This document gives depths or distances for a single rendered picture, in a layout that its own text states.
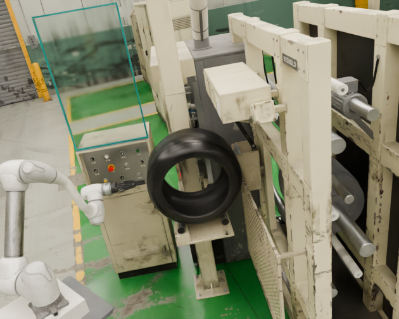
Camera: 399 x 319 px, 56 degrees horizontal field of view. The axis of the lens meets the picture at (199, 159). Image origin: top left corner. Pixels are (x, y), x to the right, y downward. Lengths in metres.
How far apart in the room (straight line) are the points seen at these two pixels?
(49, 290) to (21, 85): 9.49
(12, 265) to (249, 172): 1.54
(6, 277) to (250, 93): 1.64
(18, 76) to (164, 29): 9.31
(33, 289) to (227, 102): 1.41
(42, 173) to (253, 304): 1.82
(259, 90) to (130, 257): 2.09
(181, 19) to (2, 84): 6.90
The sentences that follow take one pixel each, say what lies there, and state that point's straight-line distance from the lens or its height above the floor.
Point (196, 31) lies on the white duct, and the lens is 2.82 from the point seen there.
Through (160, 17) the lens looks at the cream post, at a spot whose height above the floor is 2.11.
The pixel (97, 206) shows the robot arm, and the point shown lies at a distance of 2.61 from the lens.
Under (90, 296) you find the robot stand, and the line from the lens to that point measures 2.52.
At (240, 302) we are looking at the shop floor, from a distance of 3.11.
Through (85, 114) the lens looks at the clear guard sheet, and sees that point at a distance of 2.82.
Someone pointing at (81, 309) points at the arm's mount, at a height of 0.71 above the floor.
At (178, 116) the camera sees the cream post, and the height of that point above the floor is 1.51.
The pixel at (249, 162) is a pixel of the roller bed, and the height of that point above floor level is 1.12.
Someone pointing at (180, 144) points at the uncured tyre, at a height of 1.46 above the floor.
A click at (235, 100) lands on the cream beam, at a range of 1.77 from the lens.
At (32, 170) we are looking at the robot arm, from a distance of 2.21.
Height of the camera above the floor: 2.27
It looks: 26 degrees down
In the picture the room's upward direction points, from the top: 10 degrees counter-clockwise
